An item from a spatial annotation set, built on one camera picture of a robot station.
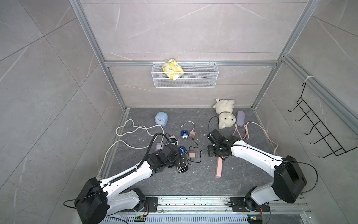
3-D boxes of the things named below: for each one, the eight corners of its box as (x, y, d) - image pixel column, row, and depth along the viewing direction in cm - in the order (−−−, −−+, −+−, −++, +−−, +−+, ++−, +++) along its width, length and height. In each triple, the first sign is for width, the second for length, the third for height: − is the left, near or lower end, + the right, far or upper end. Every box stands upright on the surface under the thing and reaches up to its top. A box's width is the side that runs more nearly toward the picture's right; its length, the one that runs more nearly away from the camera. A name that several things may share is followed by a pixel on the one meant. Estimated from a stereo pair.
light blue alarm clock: (156, 124, 111) (154, 117, 104) (158, 118, 115) (157, 111, 108) (166, 126, 110) (164, 119, 103) (168, 119, 114) (167, 112, 107)
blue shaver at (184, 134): (181, 139, 102) (181, 136, 100) (181, 132, 106) (181, 129, 104) (188, 139, 102) (188, 136, 100) (188, 132, 106) (188, 129, 104)
